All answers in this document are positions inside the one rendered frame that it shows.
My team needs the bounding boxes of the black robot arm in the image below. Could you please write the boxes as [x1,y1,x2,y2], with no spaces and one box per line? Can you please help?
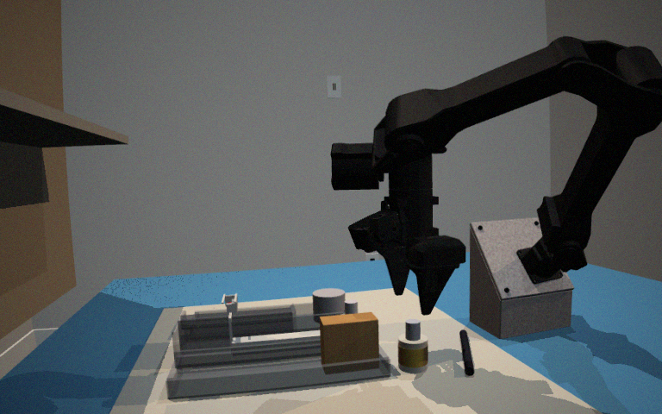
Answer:
[331,36,662,284]

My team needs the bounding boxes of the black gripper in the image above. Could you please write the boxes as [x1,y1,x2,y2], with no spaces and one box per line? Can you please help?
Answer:
[377,188,465,316]

